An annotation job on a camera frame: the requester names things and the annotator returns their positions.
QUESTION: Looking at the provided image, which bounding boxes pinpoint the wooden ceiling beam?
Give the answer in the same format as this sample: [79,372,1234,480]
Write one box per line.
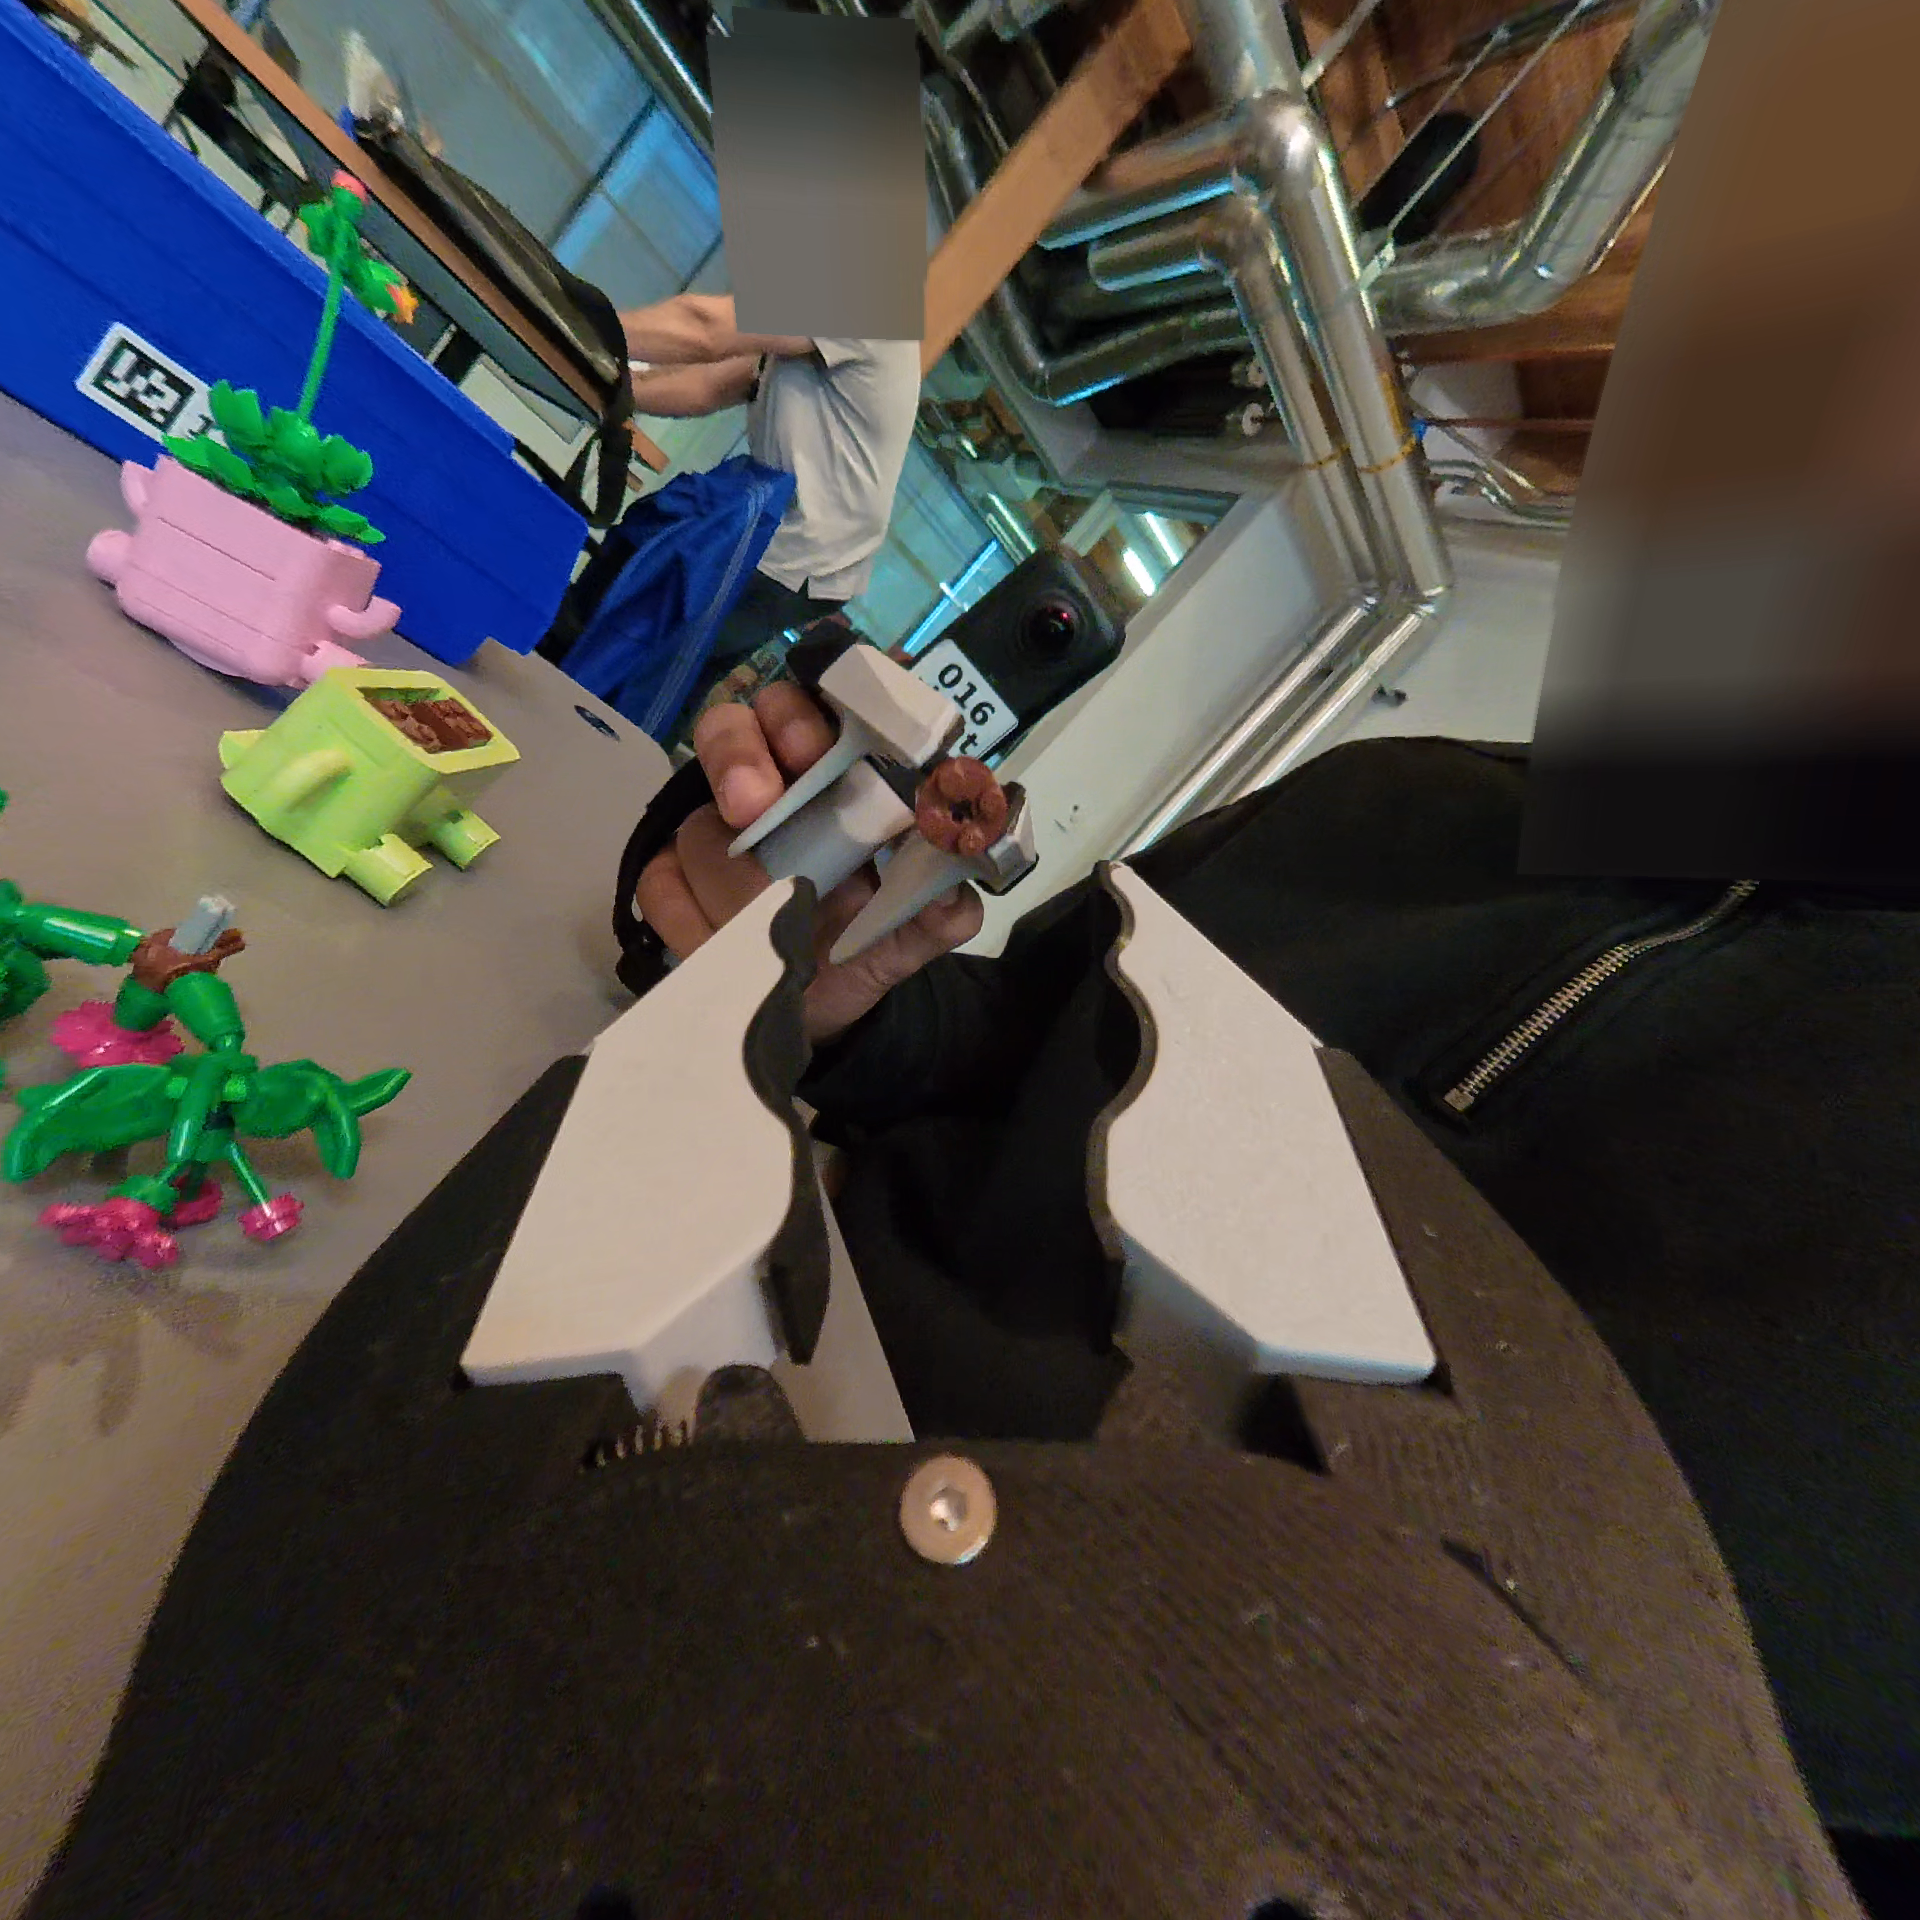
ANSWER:
[920,0,1202,375]

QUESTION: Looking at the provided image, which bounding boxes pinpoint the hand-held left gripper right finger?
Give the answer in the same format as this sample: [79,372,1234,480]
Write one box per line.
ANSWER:
[1085,863,1440,1387]

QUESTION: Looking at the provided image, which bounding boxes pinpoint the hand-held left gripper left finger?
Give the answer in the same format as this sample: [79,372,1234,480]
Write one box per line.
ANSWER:
[456,878,833,1417]

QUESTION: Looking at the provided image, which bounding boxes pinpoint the blue plastic bin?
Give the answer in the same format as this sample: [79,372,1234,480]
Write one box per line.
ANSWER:
[0,14,591,671]

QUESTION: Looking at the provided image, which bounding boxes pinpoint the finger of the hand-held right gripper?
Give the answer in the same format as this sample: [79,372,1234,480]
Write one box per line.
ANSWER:
[731,641,966,856]
[827,783,1041,963]

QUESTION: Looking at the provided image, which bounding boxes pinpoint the blue cloth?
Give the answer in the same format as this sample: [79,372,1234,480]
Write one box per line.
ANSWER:
[562,455,798,741]

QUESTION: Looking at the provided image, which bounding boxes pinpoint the wooden background desk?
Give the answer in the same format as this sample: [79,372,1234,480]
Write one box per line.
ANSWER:
[181,0,672,474]

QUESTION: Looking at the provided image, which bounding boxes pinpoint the lime green toy brick pot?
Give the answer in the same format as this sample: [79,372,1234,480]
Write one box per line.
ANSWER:
[215,663,522,911]

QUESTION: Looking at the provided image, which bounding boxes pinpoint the green toy brick vine plant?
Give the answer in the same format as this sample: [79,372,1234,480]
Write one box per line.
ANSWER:
[0,887,417,1271]

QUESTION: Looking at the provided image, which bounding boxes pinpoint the brown round toy brick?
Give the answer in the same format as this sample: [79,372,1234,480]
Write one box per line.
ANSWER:
[920,757,1016,856]

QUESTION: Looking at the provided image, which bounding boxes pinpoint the grey ceiling pipes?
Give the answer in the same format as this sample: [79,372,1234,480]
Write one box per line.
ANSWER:
[921,0,1720,705]

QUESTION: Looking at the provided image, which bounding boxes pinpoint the pink toy brick plant pot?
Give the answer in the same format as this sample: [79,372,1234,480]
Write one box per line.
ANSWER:
[84,168,425,690]

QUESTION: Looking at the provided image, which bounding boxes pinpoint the person's right forearm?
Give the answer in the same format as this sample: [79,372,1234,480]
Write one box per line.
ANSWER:
[795,896,1142,1439]

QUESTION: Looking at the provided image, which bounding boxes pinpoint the person's right hand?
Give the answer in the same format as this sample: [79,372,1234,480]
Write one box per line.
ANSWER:
[634,682,986,1047]

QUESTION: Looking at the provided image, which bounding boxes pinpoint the black bag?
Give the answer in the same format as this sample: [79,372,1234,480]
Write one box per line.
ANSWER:
[358,119,630,526]

